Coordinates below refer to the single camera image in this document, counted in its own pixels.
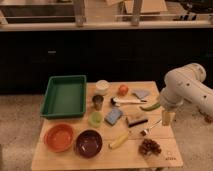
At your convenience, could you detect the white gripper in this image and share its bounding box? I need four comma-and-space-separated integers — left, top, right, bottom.
161, 100, 176, 126

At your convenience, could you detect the blue sponge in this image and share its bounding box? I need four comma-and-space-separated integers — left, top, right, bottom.
105, 108, 123, 125

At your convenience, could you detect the dark purple bowl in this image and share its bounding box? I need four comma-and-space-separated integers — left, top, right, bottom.
75, 130, 103, 158

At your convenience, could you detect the silver fork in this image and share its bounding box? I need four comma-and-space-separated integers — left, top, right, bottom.
140, 119, 162, 136

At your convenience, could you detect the orange bowl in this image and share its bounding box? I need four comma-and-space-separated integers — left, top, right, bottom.
43, 123, 74, 153

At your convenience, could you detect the metal cup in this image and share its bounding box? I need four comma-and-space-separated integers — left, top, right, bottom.
92, 95, 104, 110

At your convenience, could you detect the green plastic tray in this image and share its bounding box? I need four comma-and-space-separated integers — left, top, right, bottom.
41, 75, 86, 119

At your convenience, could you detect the black brush block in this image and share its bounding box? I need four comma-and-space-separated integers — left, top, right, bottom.
126, 114, 148, 127

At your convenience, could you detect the blue grey cloth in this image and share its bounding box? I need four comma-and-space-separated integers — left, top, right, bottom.
132, 89, 150, 99

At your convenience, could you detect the wooden table board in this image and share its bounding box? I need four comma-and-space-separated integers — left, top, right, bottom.
31, 81, 183, 171

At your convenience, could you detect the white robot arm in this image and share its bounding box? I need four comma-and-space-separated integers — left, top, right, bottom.
158, 63, 213, 126

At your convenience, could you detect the black white ladle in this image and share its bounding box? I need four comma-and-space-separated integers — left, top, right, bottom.
110, 97, 146, 106

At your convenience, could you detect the light green small cup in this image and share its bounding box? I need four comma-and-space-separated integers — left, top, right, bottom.
88, 112, 103, 128

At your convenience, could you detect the yellow banana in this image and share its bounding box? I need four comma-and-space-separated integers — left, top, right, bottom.
109, 131, 130, 149

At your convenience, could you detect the red orange apple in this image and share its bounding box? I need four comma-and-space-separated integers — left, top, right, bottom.
118, 84, 129, 96

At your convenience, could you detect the brown grape bunch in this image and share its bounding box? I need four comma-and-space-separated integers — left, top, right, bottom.
139, 139, 162, 156

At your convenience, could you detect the white small bowl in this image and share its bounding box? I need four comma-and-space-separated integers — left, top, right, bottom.
95, 80, 109, 95

